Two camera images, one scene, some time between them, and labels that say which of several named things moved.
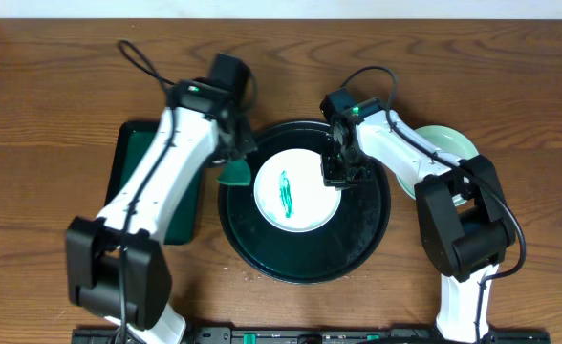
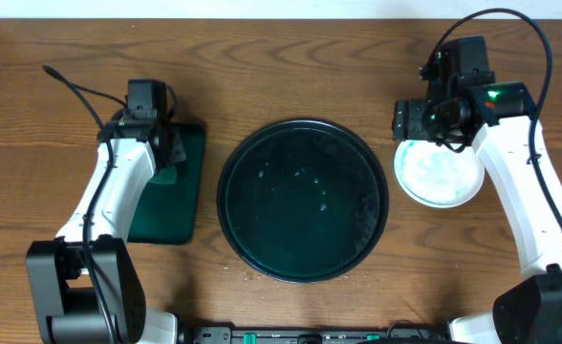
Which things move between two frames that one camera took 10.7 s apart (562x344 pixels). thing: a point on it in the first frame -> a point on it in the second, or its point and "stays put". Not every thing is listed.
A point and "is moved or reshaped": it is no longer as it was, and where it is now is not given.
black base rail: (302, 335) stays put
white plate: (290, 192) is moved or reshaped
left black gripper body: (239, 144) -> (175, 149)
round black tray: (311, 256) stays put
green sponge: (235, 172) is moved or reshaped
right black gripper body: (346, 168) -> (427, 122)
